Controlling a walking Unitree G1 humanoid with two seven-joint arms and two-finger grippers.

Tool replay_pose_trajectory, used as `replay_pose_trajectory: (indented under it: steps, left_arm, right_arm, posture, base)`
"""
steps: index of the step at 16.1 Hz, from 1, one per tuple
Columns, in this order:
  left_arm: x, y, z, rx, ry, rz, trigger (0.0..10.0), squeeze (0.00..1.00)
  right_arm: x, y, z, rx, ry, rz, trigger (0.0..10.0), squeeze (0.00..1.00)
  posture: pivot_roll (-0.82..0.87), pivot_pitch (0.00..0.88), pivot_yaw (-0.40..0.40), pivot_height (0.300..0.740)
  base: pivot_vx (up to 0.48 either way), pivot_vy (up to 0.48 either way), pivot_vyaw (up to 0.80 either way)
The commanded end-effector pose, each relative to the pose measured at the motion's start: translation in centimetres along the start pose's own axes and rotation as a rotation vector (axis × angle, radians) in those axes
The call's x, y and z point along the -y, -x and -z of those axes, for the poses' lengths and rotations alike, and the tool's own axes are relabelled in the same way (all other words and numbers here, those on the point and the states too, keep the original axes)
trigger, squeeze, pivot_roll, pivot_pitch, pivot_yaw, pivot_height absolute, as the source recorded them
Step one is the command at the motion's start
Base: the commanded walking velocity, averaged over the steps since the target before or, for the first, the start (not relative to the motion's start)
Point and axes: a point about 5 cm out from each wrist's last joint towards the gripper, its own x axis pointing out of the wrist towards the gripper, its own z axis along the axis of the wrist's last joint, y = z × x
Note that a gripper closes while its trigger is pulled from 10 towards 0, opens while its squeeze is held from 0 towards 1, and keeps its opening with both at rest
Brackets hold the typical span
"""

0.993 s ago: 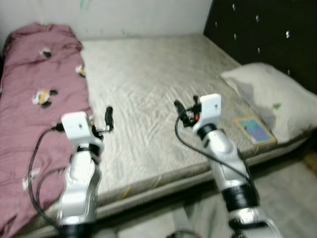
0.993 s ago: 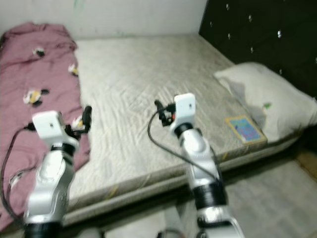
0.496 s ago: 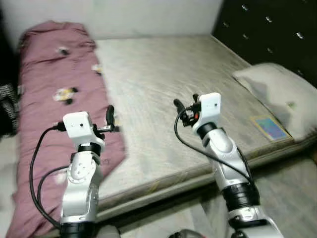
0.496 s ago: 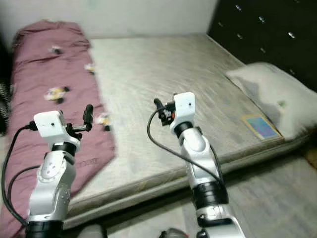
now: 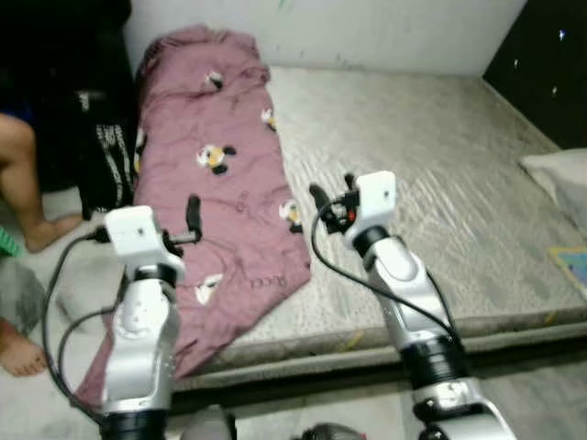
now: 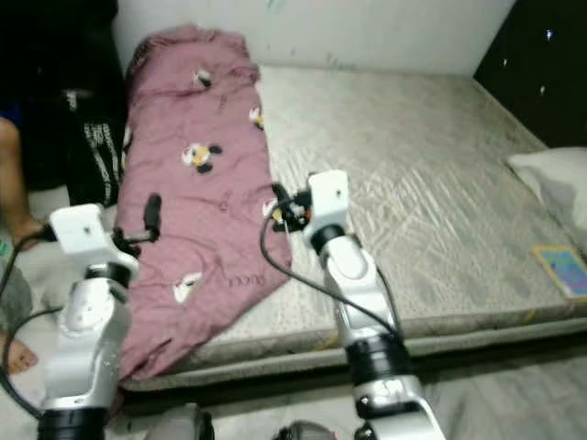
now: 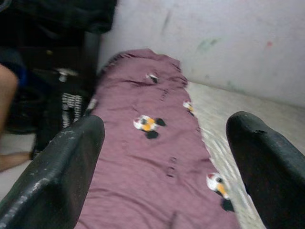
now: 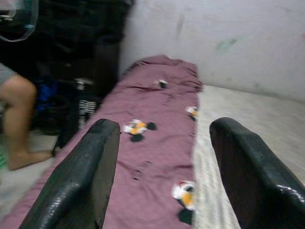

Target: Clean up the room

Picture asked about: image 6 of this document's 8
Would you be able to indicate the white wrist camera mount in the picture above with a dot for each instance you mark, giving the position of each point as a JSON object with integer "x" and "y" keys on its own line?
{"x": 87, "y": 229}
{"x": 330, "y": 194}

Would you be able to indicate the dark bed frame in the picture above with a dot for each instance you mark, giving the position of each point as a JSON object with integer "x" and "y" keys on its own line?
{"x": 514, "y": 341}

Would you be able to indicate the black white patterned garment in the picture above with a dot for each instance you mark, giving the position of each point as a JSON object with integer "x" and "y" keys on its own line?
{"x": 92, "y": 147}

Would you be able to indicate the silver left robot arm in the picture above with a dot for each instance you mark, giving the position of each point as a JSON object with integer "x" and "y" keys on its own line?
{"x": 87, "y": 348}

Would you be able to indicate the bare leg of seated person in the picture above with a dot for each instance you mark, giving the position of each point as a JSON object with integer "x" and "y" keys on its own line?
{"x": 14, "y": 183}

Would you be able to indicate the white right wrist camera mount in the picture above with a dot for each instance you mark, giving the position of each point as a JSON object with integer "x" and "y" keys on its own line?
{"x": 330, "y": 194}

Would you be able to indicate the black tufted studded headboard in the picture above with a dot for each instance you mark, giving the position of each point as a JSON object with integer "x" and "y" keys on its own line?
{"x": 541, "y": 73}

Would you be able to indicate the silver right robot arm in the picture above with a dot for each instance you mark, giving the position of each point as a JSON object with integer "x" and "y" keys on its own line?
{"x": 367, "y": 302}

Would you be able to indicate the white printed pillow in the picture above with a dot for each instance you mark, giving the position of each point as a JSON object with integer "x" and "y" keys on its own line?
{"x": 555, "y": 183}

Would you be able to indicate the purple cartoon print blanket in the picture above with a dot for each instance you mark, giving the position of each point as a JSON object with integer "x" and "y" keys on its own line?
{"x": 211, "y": 247}

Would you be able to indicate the white quilted mattress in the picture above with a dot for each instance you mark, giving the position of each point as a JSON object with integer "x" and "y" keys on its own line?
{"x": 422, "y": 183}

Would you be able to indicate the blue yellow children's book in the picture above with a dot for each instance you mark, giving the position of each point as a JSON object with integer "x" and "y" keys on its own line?
{"x": 564, "y": 270}

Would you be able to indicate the grey robot right leg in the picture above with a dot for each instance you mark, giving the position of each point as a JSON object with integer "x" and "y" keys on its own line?
{"x": 303, "y": 431}

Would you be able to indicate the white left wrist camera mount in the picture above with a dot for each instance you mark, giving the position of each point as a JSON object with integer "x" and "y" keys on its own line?
{"x": 87, "y": 229}

